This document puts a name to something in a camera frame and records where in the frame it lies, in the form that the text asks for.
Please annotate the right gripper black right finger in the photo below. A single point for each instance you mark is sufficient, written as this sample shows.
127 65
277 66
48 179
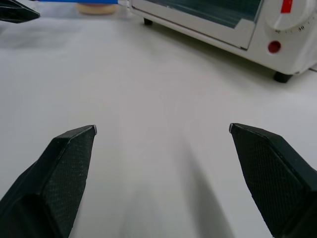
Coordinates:
275 173

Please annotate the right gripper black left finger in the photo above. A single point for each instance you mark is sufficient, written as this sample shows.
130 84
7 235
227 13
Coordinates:
52 178

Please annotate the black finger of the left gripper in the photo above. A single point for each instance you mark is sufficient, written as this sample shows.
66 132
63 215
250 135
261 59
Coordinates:
15 13

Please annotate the white toaster oven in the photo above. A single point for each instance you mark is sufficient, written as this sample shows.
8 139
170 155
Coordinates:
294 59

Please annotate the red indicator light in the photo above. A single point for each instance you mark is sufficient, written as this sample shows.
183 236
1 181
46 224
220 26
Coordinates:
274 46

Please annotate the glass oven door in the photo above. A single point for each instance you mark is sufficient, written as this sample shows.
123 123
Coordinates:
223 27

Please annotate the white timer knob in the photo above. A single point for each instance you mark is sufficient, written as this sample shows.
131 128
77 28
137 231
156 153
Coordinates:
297 17

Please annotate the blue plate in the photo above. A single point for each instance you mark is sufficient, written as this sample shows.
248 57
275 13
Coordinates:
74 1

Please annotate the round beige bread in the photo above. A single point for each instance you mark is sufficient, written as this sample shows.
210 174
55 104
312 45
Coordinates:
95 8

